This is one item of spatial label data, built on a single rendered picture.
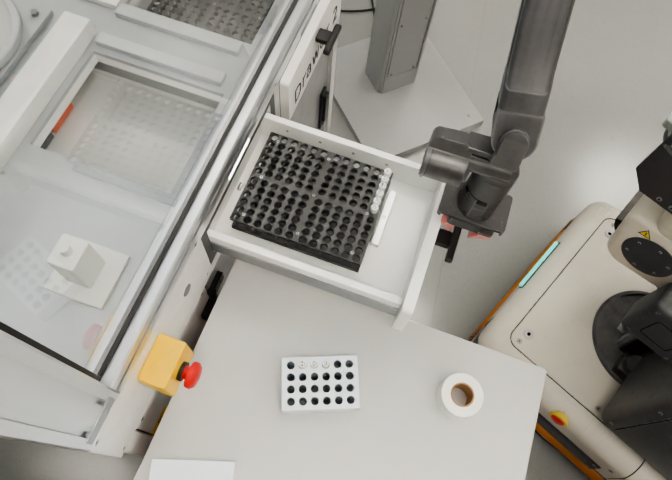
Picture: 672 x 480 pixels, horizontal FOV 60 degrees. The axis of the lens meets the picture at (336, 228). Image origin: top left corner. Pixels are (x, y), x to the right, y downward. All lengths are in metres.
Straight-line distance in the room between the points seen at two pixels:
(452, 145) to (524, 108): 0.10
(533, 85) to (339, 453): 0.62
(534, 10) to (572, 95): 1.71
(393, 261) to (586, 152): 1.41
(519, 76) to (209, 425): 0.70
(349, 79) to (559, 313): 1.10
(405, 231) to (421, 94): 1.22
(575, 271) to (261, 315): 0.98
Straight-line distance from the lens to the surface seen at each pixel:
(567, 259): 1.74
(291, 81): 1.05
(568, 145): 2.29
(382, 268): 0.99
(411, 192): 1.05
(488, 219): 0.89
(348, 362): 1.00
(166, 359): 0.88
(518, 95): 0.74
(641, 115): 2.50
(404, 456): 1.01
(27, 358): 0.60
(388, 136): 2.07
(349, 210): 0.95
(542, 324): 1.65
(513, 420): 1.06
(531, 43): 0.73
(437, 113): 2.16
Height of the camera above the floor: 1.75
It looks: 66 degrees down
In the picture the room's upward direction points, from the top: 8 degrees clockwise
